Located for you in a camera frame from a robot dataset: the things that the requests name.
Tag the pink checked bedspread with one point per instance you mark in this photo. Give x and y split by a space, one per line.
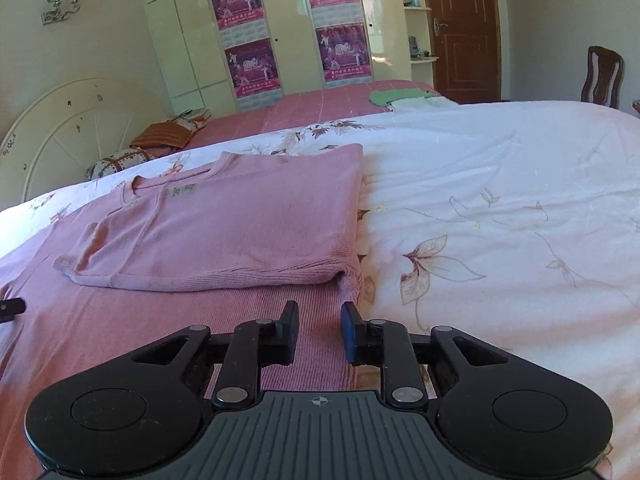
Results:
310 110

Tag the pink knit sweater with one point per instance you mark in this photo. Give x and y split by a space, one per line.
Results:
225 220

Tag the cream wardrobe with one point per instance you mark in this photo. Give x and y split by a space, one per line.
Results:
180 35

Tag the white floral quilt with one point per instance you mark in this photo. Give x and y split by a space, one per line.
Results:
500 185

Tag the cream corner shelf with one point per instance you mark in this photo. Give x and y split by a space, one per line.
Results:
420 8

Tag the green folded cloth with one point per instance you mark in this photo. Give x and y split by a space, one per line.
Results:
395 95

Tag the brown patterned pillow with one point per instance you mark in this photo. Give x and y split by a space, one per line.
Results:
192 119
120 162

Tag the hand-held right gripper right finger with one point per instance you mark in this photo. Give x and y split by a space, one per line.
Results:
351 336

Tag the cream round headboard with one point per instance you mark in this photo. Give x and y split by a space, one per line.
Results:
65 125

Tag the orange pillow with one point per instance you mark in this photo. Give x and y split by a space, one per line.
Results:
160 136

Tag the dark shelf item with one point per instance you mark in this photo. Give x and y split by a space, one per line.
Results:
414 47

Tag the brown wooden door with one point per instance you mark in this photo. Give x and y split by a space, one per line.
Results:
465 50

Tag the wooden chair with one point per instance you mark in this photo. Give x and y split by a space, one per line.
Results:
602 77

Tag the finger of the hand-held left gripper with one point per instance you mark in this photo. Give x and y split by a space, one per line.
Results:
11 308

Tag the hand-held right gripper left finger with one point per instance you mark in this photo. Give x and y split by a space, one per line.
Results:
289 336

